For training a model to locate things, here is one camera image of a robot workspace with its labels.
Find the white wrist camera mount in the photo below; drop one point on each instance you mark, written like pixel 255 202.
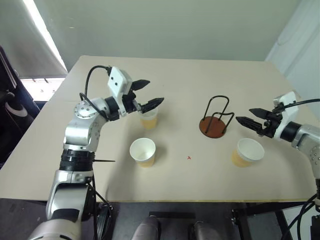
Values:
pixel 117 81
pixel 290 112

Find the yellow and white paper cup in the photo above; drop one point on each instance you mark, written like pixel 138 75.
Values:
pixel 142 150
pixel 150 122
pixel 250 150

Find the black flat bar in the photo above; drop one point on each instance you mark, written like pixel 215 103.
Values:
pixel 172 215

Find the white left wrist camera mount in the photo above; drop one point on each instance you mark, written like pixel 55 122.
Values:
pixel 117 81

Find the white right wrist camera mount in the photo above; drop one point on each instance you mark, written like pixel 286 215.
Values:
pixel 290 112

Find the black zip tie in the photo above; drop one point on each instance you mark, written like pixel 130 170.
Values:
pixel 105 161

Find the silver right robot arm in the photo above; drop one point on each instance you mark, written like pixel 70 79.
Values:
pixel 306 137

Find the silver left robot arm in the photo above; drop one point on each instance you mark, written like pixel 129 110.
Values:
pixel 80 130

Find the black chair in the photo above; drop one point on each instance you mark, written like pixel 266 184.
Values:
pixel 10 125

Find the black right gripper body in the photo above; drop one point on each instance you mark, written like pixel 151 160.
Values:
pixel 272 122

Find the black metal table frame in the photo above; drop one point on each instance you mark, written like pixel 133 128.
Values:
pixel 260 207

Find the dark grey rounded shape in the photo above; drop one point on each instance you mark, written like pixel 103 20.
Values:
pixel 146 228
pixel 206 231

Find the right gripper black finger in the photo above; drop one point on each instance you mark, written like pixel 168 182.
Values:
pixel 259 113
pixel 250 123

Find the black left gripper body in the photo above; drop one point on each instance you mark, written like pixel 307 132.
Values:
pixel 130 103

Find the white fabric screen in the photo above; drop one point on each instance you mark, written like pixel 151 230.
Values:
pixel 300 50

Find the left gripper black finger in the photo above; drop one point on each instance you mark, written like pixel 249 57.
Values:
pixel 141 84
pixel 153 103

